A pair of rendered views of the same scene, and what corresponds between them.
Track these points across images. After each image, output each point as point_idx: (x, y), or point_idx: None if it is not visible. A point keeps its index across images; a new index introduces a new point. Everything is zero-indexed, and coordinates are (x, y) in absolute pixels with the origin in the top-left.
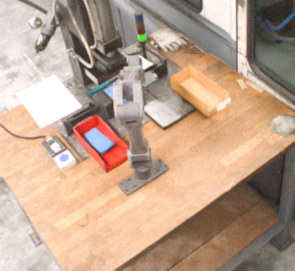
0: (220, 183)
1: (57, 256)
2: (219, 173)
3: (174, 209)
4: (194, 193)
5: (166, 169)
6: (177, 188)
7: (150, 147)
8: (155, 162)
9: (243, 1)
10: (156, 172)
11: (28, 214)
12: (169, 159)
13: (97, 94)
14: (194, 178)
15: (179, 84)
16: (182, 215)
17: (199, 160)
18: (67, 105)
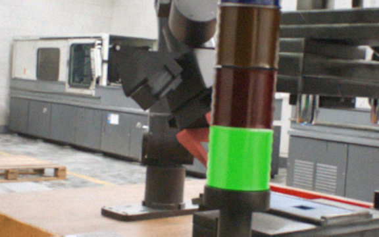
0: None
1: (294, 187)
2: None
3: (95, 192)
4: (49, 197)
5: (108, 206)
6: (85, 201)
7: (144, 127)
8: (135, 212)
9: None
10: (133, 205)
11: None
12: (99, 219)
13: None
14: (43, 204)
15: (25, 221)
16: (81, 189)
17: (20, 213)
18: None
